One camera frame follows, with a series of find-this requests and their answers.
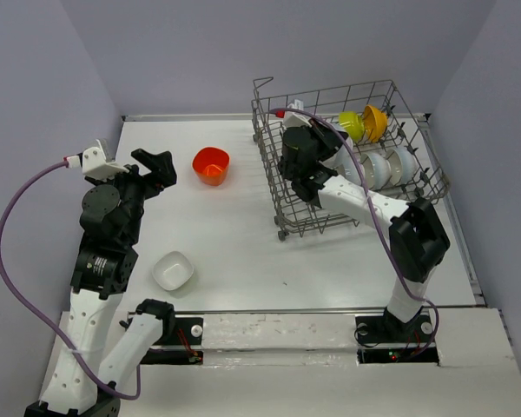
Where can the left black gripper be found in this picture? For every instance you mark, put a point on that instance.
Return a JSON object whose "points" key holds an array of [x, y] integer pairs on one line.
{"points": [[163, 173]]}

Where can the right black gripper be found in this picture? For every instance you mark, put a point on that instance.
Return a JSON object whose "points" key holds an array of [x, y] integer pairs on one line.
{"points": [[330, 140]]}

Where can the white round bowl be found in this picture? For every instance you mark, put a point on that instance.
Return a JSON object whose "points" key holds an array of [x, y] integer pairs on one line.
{"points": [[377, 170], [402, 164], [344, 162]]}

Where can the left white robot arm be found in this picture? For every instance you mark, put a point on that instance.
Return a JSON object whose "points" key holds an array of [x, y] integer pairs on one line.
{"points": [[87, 380]]}

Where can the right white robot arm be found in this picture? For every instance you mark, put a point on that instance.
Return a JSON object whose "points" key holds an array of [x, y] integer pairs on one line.
{"points": [[412, 234]]}

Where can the orange square bowl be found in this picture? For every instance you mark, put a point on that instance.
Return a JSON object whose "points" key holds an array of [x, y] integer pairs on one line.
{"points": [[211, 165]]}

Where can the green round bowl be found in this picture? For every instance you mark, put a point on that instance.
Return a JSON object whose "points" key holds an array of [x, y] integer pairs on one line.
{"points": [[353, 125]]}

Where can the yellow round bowl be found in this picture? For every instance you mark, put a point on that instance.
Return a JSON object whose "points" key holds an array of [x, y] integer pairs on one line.
{"points": [[375, 123]]}

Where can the white square bowl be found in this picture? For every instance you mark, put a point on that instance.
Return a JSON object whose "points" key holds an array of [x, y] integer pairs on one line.
{"points": [[172, 271]]}

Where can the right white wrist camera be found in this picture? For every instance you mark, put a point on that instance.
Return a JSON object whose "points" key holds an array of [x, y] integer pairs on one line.
{"points": [[292, 119]]}

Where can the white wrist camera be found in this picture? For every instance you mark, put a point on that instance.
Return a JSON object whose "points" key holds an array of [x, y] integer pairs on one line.
{"points": [[292, 119], [98, 164]]}

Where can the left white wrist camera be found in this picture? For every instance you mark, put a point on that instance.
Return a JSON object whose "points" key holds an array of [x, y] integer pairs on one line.
{"points": [[98, 164]]}

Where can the grey wire dish rack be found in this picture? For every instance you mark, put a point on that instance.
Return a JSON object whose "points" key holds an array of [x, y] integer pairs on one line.
{"points": [[405, 143]]}

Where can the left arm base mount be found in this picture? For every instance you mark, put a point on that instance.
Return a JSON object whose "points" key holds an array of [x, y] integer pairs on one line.
{"points": [[182, 347]]}

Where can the metal front rail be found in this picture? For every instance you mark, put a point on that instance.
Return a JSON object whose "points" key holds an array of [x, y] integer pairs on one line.
{"points": [[369, 310]]}

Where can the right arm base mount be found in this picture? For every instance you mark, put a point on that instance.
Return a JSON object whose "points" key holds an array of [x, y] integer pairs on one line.
{"points": [[384, 339]]}

